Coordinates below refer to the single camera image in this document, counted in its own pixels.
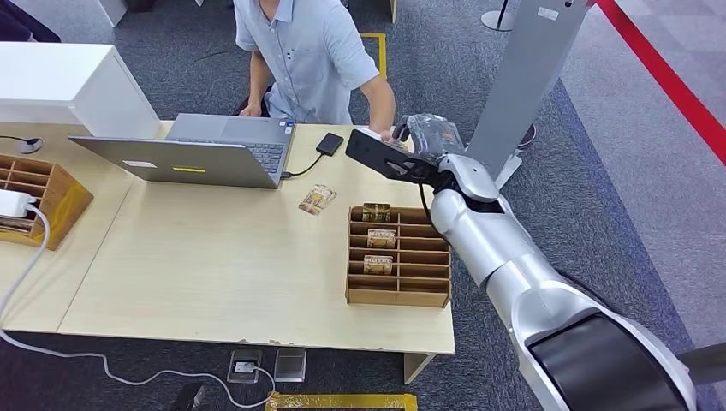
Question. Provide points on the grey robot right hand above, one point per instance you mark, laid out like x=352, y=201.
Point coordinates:
x=434, y=136

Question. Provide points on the person's left hand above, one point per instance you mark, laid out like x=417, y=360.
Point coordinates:
x=388, y=135

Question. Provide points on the person's right hand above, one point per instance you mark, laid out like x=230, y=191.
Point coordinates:
x=251, y=110

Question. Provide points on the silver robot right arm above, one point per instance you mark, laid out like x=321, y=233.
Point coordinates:
x=510, y=255

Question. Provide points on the person's right forearm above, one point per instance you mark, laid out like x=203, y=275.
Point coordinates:
x=260, y=79

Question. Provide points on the person's left forearm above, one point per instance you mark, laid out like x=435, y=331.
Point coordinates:
x=381, y=105

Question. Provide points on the golden hotel card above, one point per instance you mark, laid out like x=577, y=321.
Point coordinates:
x=376, y=213
x=381, y=239
x=378, y=265

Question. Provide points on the person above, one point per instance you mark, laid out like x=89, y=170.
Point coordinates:
x=309, y=57

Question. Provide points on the wooden card organizer with cards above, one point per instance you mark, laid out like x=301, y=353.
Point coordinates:
x=400, y=283

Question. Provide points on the black external drive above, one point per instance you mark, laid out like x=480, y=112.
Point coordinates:
x=329, y=144

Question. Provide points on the grey laptop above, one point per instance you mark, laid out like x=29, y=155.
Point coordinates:
x=187, y=161

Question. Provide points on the dark round floor base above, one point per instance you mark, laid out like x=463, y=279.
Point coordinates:
x=528, y=137

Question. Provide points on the grey kiosk stand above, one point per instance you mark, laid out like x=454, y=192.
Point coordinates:
x=527, y=79

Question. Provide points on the white stanchion base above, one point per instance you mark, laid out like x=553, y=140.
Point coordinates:
x=498, y=20

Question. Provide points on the white furniture block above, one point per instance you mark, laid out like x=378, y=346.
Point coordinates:
x=113, y=11

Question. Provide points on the white cabinet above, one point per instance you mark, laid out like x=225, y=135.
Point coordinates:
x=68, y=85

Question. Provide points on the wooden organizer with power adapter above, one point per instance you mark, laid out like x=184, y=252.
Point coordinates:
x=62, y=204

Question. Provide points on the pale wooden desk leg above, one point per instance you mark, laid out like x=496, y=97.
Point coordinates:
x=417, y=366

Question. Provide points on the red barrier belt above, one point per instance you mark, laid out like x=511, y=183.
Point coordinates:
x=663, y=79

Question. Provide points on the dark rounded object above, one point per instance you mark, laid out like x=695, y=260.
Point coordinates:
x=25, y=22

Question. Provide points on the closed floor socket box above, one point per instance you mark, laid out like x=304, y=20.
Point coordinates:
x=290, y=365

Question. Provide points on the white power adapter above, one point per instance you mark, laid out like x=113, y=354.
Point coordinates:
x=14, y=203

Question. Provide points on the floor socket box with plug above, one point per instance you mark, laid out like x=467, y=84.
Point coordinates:
x=245, y=366

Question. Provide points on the black floor object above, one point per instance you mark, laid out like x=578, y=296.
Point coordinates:
x=187, y=399

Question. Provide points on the grey metal pole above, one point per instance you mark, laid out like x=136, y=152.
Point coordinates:
x=706, y=363

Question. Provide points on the narrow yellow floor tape frame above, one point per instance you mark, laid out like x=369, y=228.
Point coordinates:
x=383, y=57

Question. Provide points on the wide yellow floor tape frame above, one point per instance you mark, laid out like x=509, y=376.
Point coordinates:
x=340, y=402

